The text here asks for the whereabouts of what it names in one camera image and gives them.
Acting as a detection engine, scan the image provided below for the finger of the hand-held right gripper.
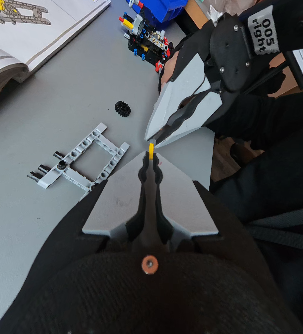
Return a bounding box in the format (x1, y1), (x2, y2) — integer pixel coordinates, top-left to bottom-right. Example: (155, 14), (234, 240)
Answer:
(144, 53), (211, 142)
(154, 90), (224, 150)

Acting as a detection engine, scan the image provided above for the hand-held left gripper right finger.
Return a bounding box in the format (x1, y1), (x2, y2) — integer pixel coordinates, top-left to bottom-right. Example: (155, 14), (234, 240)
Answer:
(153, 153), (219, 246)

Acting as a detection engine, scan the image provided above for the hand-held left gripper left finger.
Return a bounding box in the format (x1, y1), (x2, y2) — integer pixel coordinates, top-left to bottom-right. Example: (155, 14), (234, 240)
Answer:
(82, 153), (152, 241)

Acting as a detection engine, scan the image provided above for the black lego technic assembly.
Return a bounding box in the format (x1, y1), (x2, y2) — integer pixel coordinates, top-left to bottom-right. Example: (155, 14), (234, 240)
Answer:
(119, 12), (174, 72)

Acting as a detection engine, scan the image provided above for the black lego gear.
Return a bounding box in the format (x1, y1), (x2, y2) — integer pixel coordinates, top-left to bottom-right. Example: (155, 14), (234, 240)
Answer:
(114, 101), (131, 117)

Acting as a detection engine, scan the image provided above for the lego instruction booklet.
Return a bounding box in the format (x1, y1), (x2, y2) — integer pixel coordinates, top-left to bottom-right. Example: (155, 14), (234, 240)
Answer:
(0, 0), (112, 110)

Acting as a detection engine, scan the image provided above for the person's right hand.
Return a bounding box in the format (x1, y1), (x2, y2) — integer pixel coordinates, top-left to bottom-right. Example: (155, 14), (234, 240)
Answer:
(158, 50), (180, 92)

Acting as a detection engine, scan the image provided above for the clear plastic bag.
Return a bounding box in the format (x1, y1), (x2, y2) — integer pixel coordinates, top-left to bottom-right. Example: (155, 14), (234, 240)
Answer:
(200, 0), (259, 21)

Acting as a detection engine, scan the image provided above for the blue plastic bin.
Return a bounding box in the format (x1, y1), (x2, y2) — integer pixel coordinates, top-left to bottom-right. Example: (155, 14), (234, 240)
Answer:
(125, 0), (189, 23)

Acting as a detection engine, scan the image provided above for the grey lego frame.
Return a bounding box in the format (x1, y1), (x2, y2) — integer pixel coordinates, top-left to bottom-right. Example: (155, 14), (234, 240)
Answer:
(27, 123), (130, 201)

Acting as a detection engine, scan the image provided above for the grey bag strap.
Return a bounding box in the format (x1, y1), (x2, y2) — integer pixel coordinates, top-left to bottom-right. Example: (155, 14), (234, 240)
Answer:
(248, 206), (303, 254)

